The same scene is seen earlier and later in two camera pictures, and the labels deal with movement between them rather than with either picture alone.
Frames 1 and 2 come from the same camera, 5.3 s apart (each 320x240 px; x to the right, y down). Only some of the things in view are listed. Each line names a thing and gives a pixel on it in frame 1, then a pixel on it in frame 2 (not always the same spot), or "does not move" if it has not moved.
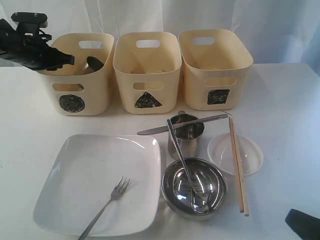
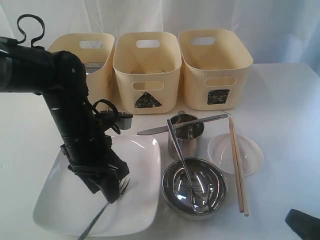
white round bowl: (220, 151) does not move
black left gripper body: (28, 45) → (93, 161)
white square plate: (88, 167) does not move
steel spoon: (199, 201) does not move
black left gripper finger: (94, 64) → (109, 186)
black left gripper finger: (58, 59) → (120, 169)
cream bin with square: (215, 66) does not move
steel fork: (117, 192) does not move
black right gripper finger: (306, 226) does not move
